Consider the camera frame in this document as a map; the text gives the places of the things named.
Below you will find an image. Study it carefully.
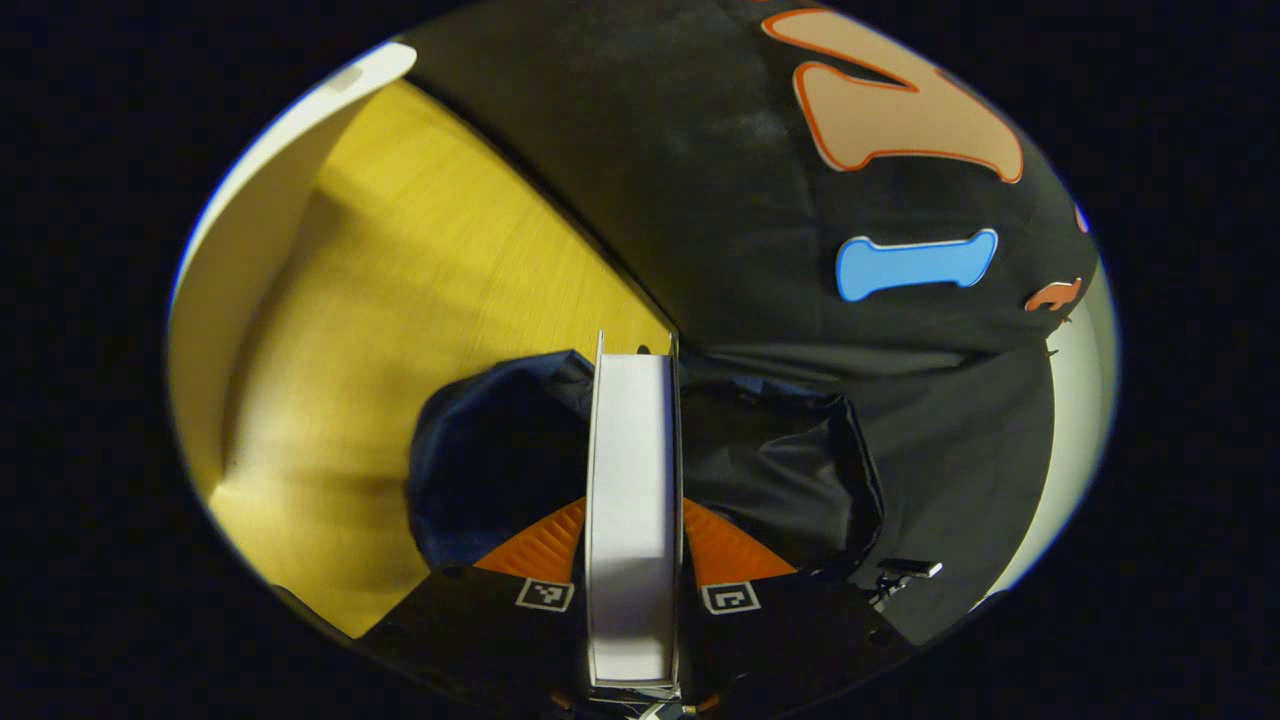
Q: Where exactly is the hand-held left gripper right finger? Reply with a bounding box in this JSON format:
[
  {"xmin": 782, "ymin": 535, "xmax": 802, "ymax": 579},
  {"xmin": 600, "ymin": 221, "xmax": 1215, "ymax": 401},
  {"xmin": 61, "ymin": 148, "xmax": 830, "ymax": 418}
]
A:
[{"xmin": 683, "ymin": 497, "xmax": 917, "ymax": 709}]

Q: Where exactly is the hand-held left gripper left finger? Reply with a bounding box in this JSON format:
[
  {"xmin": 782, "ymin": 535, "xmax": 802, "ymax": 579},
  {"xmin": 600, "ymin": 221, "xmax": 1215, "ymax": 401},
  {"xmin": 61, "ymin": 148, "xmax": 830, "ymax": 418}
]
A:
[{"xmin": 358, "ymin": 497, "xmax": 588, "ymax": 706}]

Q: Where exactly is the blue schoolbag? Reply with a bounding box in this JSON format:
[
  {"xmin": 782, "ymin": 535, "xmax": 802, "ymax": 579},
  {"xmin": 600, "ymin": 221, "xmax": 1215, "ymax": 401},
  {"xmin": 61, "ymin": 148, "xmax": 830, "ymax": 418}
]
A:
[{"xmin": 405, "ymin": 348, "xmax": 888, "ymax": 601}]

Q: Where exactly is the black backdrop cloth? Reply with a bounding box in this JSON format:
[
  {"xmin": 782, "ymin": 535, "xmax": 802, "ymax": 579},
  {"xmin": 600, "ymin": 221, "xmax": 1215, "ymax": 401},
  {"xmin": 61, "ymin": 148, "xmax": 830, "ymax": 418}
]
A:
[{"xmin": 398, "ymin": 0, "xmax": 1101, "ymax": 646}]

